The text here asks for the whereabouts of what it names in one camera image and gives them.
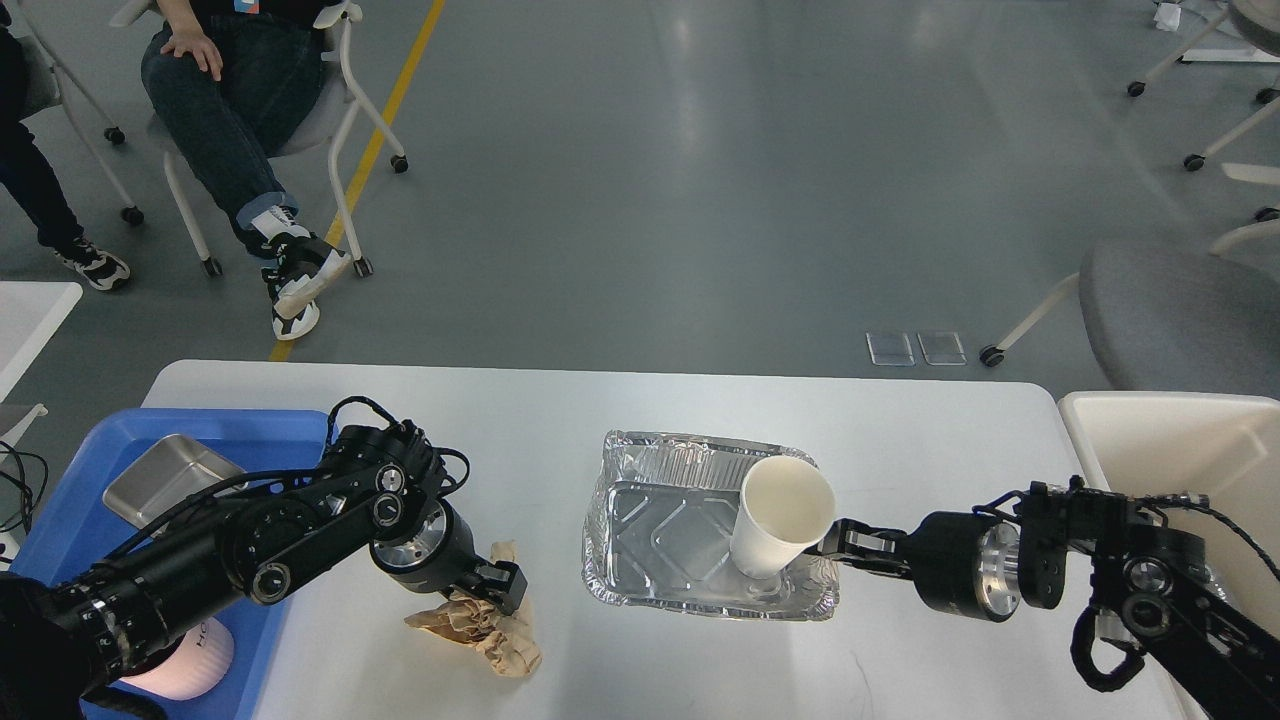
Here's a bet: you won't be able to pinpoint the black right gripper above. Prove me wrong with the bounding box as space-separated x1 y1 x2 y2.
820 512 1021 623

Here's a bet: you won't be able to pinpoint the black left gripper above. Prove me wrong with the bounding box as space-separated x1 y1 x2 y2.
370 500 529 616

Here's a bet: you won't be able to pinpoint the brown paper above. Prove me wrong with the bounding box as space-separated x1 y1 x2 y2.
403 591 543 678

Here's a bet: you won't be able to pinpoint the white paper cup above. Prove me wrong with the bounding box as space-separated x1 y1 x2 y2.
730 456 836 579

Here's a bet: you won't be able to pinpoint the aluminium foil tray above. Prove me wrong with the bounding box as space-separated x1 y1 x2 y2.
582 430 840 621

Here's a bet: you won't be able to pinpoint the pink plastic mug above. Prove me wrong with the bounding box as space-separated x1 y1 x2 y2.
122 618 236 701

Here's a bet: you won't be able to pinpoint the stainless steel tray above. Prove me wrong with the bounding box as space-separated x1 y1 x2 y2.
102 434 243 529

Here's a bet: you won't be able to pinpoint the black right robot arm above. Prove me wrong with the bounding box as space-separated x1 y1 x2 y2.
808 477 1279 719

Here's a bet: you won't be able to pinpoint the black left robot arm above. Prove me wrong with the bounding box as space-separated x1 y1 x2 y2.
3 404 527 719

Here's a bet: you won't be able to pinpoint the clear floor plate left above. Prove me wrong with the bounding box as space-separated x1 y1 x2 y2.
865 331 916 366

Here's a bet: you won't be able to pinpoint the clear floor plate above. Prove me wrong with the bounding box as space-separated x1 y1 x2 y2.
916 331 968 366
865 331 916 366

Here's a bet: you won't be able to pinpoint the clear floor plate right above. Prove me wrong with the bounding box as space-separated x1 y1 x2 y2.
916 331 968 366

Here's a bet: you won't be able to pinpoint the white plastic bin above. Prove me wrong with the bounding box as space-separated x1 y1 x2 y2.
1059 391 1279 634

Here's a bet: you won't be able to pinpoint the grey office chair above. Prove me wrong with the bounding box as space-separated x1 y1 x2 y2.
979 234 1279 398

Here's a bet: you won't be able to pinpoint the blue plastic tray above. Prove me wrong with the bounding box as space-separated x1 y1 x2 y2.
10 407 326 719

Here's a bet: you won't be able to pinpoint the grey white rolling chair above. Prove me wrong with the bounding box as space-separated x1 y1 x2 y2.
147 1 410 278

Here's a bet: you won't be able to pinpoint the white chair legs background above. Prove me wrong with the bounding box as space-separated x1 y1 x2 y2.
1126 0 1280 223

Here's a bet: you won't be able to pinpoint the white side table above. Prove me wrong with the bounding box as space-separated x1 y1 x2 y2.
1 281 83 400

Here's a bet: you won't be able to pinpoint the seated person in black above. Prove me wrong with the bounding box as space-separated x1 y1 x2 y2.
141 1 351 341

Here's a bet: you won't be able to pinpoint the black cables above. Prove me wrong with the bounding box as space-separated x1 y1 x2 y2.
0 439 51 561

